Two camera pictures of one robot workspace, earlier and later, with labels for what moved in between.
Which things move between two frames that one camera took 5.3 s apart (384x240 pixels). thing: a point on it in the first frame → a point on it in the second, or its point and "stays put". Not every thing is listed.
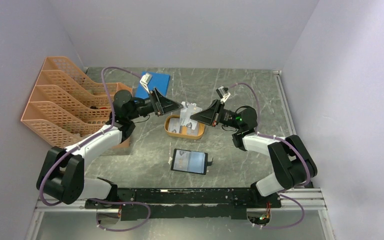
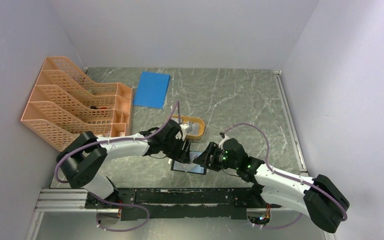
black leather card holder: x=190 y=161 stays put
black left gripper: x=166 y=105 → x=181 y=155
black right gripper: x=206 y=116 → x=204 y=159
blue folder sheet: x=159 y=80 stays put
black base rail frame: x=216 y=203 stays put
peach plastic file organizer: x=66 y=107 stays put
